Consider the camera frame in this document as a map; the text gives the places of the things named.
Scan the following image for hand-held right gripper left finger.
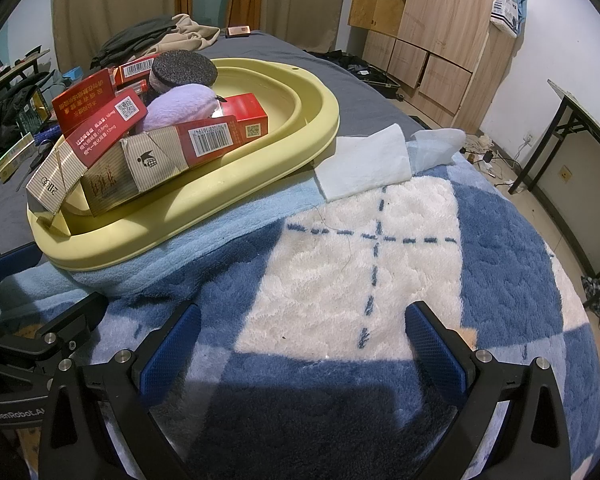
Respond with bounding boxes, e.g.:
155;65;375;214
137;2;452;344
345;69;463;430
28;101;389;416
39;304;203;480

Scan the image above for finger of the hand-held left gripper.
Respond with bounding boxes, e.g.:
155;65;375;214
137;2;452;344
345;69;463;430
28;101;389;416
0;294;108;361
0;242;38;282

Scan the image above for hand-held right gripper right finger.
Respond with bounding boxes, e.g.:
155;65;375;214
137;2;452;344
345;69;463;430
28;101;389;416
404;301;573;480

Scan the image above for silver box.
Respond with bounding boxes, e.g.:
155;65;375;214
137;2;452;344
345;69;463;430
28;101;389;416
26;147;89;217

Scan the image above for brown and gold box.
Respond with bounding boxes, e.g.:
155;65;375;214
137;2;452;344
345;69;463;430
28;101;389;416
81;160;147;219

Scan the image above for large red box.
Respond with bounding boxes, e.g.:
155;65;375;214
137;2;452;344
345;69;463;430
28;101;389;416
61;87;149;167

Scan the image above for red and tan box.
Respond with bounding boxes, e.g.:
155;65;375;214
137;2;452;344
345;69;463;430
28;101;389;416
120;115;247;194

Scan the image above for purple plush ball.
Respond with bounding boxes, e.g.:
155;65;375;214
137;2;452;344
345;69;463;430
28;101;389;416
139;84;220;134

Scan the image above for yellow plastic basin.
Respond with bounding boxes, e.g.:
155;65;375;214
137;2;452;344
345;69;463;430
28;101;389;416
26;57;341;274

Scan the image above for round black foam disc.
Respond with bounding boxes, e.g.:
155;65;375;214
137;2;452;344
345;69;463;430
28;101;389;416
150;50;219;92

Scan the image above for blue plaid blanket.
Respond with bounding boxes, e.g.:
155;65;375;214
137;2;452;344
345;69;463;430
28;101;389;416
0;160;600;480

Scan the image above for black backpack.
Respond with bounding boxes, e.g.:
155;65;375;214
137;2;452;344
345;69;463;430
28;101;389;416
0;85;42;197

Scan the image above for light blue towel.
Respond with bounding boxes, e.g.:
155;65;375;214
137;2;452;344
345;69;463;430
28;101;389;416
0;179;322;302

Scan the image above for dark plaid cloth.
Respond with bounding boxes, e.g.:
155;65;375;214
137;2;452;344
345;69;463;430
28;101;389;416
579;275;600;312

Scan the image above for cluttered side desk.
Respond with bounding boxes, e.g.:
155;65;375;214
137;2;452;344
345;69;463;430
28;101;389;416
0;47;52;97

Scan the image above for white tissue cloth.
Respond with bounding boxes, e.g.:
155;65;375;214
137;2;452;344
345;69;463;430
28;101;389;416
313;122;412;204

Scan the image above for pale blue cloth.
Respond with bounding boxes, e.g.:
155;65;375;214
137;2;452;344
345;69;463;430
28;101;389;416
405;129;467;174

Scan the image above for black folding table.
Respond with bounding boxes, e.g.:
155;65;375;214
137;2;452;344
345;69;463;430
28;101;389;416
507;79;600;282

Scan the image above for dark green clothes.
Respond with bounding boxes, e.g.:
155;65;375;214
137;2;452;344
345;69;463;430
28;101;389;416
89;17;182;69

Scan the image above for grey bed sheet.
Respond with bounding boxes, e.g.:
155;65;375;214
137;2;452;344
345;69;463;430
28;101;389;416
0;30;427;261

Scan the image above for black case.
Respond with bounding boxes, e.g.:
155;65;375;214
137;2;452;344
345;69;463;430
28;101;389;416
309;50;407;99

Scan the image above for beige cloth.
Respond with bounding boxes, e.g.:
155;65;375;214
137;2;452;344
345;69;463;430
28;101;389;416
154;12;224;52

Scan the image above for wooden wardrobe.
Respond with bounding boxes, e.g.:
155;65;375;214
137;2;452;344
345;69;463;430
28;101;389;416
347;0;534;129

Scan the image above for hanging white bag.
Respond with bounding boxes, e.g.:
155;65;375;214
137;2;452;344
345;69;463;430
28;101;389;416
489;0;529;39

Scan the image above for floor cables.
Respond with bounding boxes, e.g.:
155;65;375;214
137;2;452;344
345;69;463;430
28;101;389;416
461;134;522;182

